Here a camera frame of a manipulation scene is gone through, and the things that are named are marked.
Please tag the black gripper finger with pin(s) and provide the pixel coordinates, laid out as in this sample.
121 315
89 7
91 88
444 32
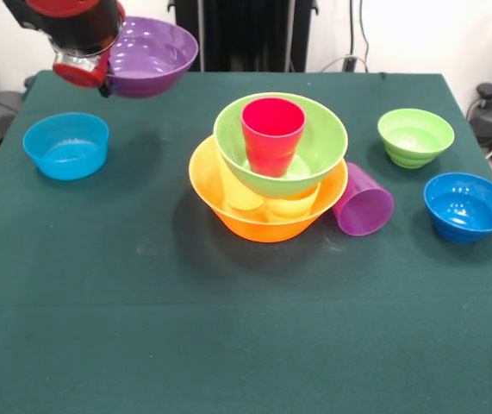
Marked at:
105 88

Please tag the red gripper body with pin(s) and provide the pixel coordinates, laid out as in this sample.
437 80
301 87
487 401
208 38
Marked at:
79 77

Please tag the large purple bowl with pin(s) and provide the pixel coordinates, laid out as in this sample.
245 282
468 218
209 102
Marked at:
155 64

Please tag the large orange bowl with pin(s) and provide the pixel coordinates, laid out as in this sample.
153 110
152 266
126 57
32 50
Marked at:
202 190

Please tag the translucent yellow-green cup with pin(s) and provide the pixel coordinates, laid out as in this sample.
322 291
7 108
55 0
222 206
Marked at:
239 194

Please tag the red cup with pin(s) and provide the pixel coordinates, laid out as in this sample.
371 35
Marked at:
271 146

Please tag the yellow cup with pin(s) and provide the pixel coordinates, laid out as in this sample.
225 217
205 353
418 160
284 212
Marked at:
290 207

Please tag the large green bowl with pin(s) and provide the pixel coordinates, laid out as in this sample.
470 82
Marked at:
323 146

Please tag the purple cup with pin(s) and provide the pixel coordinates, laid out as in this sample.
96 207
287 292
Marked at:
362 211

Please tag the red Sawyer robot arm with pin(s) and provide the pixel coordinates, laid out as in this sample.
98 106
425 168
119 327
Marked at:
73 21

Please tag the light blue bowl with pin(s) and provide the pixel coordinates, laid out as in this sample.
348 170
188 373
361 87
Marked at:
66 151

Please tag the dark green table cloth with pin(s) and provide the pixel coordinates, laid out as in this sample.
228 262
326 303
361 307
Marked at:
142 353

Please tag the small green bowl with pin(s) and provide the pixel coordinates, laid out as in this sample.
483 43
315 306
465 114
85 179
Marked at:
415 138

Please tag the dark blue bowl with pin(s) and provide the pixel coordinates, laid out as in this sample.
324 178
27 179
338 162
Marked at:
467 211

